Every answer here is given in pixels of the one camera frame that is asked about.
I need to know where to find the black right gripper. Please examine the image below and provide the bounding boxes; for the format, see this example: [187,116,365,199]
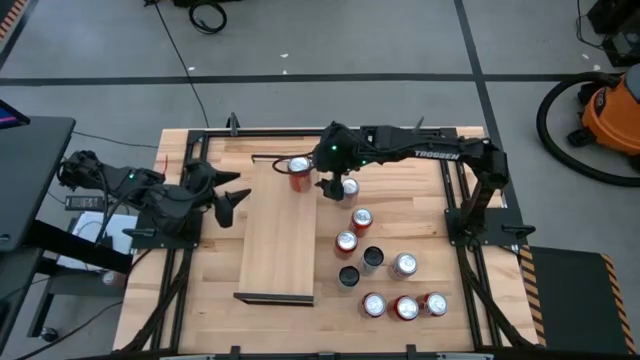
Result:
[314,122,372,202]

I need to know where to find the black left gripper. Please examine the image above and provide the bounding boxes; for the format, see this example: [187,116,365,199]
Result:
[182,158,253,229]

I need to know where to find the white soda can red lettering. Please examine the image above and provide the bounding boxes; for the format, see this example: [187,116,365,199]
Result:
[337,177,361,210]

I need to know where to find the red soda can blue lettering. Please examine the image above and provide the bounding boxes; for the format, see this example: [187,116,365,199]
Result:
[348,207,375,239]
[287,155,315,194]

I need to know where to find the red black Coca-Cola can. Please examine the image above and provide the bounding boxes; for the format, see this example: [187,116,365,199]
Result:
[333,229,360,260]
[358,291,389,320]
[417,291,450,319]
[388,294,421,322]

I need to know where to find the white Celsius can black lid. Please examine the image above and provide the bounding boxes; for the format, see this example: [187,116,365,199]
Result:
[336,265,362,294]
[358,245,386,277]

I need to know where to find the silver soda can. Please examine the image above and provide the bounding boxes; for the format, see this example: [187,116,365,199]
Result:
[388,252,419,281]

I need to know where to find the wooden shelf black metal legs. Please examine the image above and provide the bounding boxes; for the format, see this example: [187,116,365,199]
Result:
[233,152,321,307]

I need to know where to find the black power strip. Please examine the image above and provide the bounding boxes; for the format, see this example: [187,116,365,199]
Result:
[64,194,106,212]

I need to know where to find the black desk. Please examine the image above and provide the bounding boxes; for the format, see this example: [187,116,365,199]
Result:
[0,115,134,351]

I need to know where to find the dark computer screen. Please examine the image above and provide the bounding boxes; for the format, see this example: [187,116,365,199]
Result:
[0,98,31,130]

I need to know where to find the black hazard striped mat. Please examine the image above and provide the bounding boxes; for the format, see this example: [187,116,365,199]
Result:
[0,0,31,41]
[517,243,639,357]

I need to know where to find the orange shop vacuum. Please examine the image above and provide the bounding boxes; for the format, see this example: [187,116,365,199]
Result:
[567,64,640,174]

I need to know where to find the black equipment case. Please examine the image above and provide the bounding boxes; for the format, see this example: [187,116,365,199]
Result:
[574,0,640,69]

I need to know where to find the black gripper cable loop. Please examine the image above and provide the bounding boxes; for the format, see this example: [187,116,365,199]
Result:
[272,155,301,176]

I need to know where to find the black metal table frame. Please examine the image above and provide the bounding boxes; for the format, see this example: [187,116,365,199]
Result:
[119,124,539,360]

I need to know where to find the thin black floor cable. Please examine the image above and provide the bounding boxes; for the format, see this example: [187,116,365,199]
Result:
[72,130,160,150]

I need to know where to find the black cable bundle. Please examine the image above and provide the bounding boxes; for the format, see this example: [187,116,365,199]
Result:
[459,247,536,349]
[119,247,201,354]

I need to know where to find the long black floor cable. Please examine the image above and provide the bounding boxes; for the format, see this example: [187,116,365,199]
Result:
[148,0,211,129]

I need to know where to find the coiled black cable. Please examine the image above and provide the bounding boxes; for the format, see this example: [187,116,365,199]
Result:
[187,0,229,36]

